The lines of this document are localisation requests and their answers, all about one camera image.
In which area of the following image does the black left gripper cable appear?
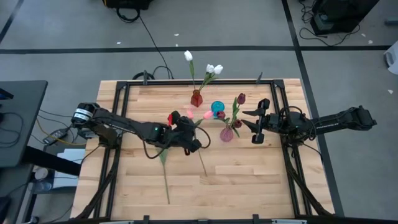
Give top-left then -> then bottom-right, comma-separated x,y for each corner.
185,119 -> 212,150

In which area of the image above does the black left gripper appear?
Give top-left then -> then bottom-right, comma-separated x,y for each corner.
167,110 -> 203,155

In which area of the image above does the pink tulip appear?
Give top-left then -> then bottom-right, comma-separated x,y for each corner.
195,110 -> 215,127
158,148 -> 171,205
186,109 -> 208,177

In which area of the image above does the black power brick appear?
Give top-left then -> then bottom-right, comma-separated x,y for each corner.
42,128 -> 68,146

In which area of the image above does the black equipment box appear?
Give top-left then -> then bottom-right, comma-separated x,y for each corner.
101,0 -> 154,10

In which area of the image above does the white tulip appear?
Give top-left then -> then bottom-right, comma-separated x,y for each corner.
183,50 -> 197,93
198,64 -> 224,93
197,63 -> 215,93

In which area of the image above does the dark red tulip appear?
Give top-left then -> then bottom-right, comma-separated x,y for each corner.
216,110 -> 233,130
229,93 -> 246,130
229,119 -> 243,138

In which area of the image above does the black table frame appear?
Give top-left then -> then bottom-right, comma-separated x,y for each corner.
70,79 -> 335,224

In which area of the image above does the black floor cable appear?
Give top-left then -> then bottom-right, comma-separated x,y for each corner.
115,6 -> 175,80

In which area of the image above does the white plastic object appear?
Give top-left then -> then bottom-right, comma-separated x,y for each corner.
383,39 -> 398,75

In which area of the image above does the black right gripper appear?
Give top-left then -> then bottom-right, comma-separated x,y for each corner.
241,98 -> 282,145

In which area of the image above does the teal glass vase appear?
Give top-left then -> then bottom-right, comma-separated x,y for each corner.
210,100 -> 225,118

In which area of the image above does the black desk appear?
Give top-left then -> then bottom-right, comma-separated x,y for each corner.
0,80 -> 81,177

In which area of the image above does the white paper box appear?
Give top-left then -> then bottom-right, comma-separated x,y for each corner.
52,148 -> 86,189

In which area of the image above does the clear plastic bottle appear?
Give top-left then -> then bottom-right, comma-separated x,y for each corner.
32,180 -> 53,192

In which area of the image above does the red glass vase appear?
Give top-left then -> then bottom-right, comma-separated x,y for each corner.
190,89 -> 204,108

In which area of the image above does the purple glass vase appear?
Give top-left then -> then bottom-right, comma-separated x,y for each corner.
220,126 -> 234,143

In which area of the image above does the black equipment cart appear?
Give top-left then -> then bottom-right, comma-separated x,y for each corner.
310,0 -> 381,35

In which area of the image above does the white round cup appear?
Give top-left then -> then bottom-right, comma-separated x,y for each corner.
34,167 -> 49,182

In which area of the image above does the yellow floor cable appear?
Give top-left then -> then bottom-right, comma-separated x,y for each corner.
35,118 -> 88,147

